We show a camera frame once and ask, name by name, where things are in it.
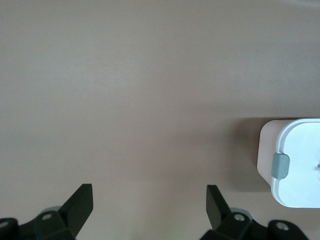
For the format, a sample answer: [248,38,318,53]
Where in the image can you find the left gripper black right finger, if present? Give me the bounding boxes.
[199,184,310,240]

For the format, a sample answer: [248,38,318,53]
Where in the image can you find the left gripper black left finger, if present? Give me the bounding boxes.
[0,183,94,240]

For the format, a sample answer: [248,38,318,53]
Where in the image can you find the white box lid grey clips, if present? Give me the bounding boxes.
[271,118,320,209]

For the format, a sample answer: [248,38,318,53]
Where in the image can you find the pink plastic storage box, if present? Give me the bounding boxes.
[256,119,291,188]

